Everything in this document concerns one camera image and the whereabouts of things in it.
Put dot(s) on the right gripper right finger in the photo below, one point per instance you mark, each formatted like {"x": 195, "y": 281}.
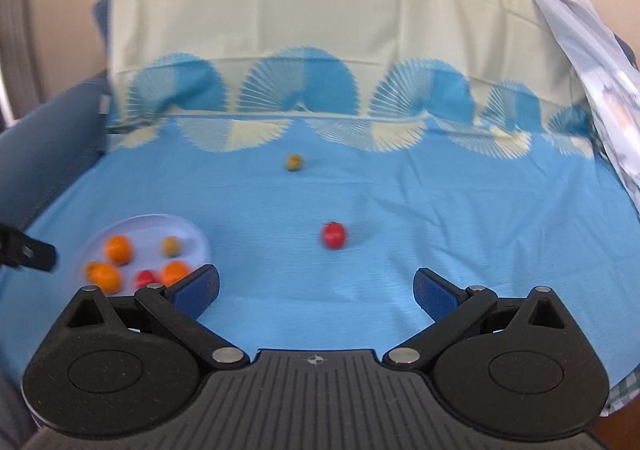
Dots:
{"x": 455, "y": 312}

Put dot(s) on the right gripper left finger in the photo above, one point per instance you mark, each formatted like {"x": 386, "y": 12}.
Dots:
{"x": 176, "y": 309}

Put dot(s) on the red cherry tomato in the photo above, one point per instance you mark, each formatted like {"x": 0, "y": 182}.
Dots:
{"x": 333, "y": 235}

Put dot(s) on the brown longan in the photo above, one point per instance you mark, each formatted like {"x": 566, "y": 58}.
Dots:
{"x": 294, "y": 162}

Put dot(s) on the orange right of plate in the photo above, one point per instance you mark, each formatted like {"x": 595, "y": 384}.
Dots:
{"x": 174, "y": 271}

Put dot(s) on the orange of plate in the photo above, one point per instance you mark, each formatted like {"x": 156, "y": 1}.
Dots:
{"x": 118, "y": 250}
{"x": 105, "y": 276}
{"x": 174, "y": 271}

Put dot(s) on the red tomato on plate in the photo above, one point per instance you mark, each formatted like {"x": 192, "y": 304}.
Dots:
{"x": 145, "y": 277}

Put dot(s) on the brown longan plate top right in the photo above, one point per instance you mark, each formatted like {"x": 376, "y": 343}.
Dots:
{"x": 171, "y": 246}

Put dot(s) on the light blue plate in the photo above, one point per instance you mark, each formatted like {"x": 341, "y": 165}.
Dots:
{"x": 146, "y": 233}

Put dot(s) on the orange left of plate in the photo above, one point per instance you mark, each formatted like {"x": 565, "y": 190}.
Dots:
{"x": 105, "y": 276}

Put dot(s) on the orange top of plate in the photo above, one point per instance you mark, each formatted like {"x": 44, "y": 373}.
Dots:
{"x": 118, "y": 250}

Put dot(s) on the dark blue sofa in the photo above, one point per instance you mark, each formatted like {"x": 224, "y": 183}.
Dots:
{"x": 43, "y": 154}

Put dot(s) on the grey curtain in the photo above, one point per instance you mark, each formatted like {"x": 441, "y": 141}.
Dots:
{"x": 21, "y": 88}

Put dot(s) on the blue fan-pattern bed sheet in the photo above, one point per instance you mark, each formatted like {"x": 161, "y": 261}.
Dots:
{"x": 448, "y": 134}

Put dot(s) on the light patterned cloth on backrest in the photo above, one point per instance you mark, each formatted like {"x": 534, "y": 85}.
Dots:
{"x": 610, "y": 82}

